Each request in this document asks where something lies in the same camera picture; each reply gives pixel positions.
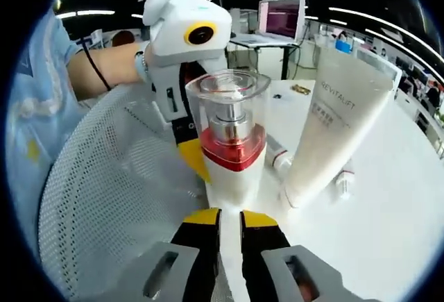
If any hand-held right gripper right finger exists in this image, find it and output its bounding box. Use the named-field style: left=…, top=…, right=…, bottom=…
left=239, top=210, right=382, bottom=302

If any monitor with maroon screen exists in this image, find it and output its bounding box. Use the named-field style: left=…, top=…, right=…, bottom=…
left=258, top=0, right=302, bottom=37

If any grey mesh office chair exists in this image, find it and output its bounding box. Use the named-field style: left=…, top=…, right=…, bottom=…
left=37, top=83, right=244, bottom=302

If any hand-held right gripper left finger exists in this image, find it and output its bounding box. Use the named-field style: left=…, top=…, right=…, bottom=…
left=110, top=207, right=223, bottom=302

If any slim white skincare bottle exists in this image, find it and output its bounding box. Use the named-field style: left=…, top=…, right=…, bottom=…
left=333, top=165, right=357, bottom=201

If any white skincare tube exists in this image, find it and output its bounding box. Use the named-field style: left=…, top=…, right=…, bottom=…
left=279, top=47, right=398, bottom=210

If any black legged standing desk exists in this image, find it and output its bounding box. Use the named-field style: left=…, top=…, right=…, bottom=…
left=228, top=33, right=306, bottom=81

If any person's light blue shirt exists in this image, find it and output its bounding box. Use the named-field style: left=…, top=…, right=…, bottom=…
left=6, top=6, right=84, bottom=247

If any light blue wristband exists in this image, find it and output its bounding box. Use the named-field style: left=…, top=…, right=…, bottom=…
left=134, top=50, right=150, bottom=83

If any red label skincare bottle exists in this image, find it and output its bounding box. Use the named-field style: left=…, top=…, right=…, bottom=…
left=265, top=137, right=295, bottom=175

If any red collared skincare pump bottle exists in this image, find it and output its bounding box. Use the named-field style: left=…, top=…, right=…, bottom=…
left=185, top=70, right=272, bottom=209

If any black cable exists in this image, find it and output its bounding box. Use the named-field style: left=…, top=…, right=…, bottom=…
left=78, top=37, right=112, bottom=92

